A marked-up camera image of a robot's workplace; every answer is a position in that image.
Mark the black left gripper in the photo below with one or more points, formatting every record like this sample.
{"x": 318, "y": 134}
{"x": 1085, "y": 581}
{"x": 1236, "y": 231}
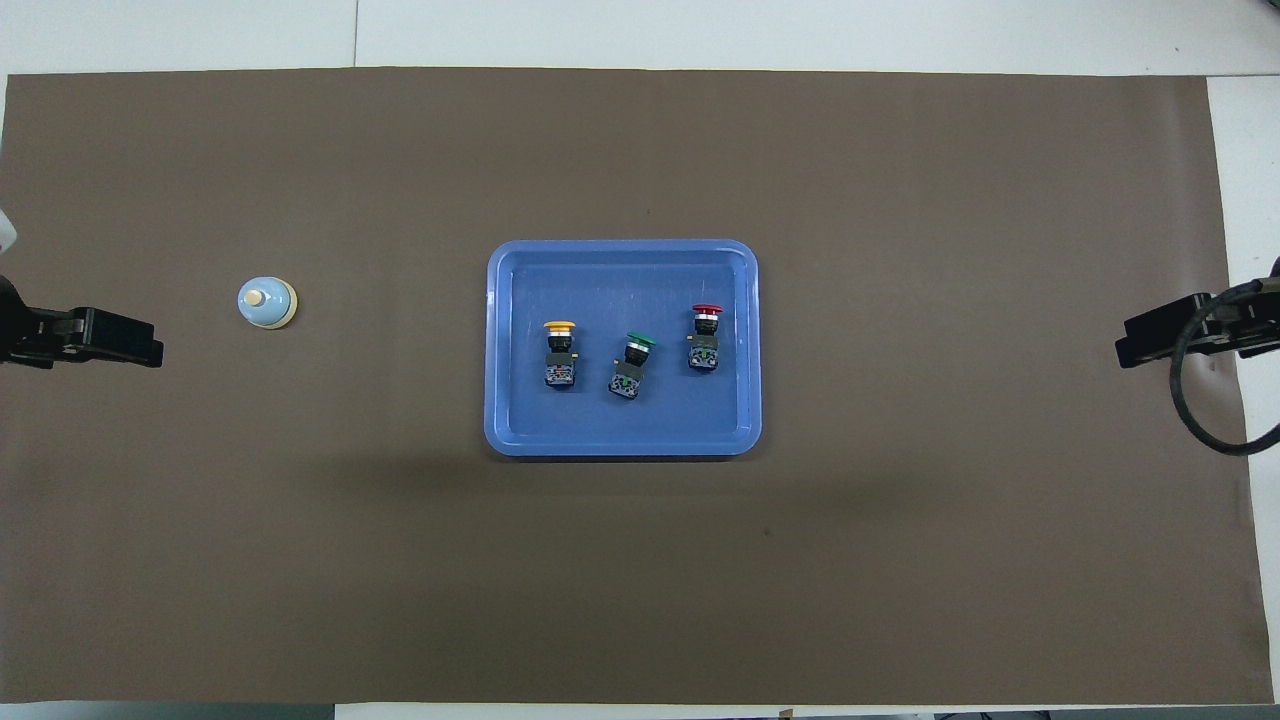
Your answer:
{"x": 70, "y": 335}

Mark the yellow push button switch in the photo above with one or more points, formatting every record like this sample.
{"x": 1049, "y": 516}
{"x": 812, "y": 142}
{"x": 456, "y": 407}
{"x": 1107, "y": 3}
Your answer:
{"x": 561, "y": 355}

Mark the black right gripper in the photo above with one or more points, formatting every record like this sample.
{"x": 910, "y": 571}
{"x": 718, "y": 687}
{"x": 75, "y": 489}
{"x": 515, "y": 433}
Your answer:
{"x": 1240, "y": 322}

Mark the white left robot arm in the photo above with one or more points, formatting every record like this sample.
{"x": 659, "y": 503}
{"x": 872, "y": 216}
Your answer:
{"x": 5, "y": 228}

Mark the red push button switch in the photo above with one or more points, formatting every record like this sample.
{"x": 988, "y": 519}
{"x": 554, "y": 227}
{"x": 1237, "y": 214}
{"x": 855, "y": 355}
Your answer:
{"x": 704, "y": 345}

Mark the blue plastic tray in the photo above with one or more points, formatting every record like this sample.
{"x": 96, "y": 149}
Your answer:
{"x": 620, "y": 280}

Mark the brown table mat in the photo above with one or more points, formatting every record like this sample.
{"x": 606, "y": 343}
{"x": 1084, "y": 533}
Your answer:
{"x": 640, "y": 580}

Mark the green push button switch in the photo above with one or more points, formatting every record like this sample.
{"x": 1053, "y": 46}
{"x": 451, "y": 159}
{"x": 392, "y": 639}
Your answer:
{"x": 630, "y": 370}

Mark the light blue desk bell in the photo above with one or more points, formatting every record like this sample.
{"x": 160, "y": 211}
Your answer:
{"x": 265, "y": 303}

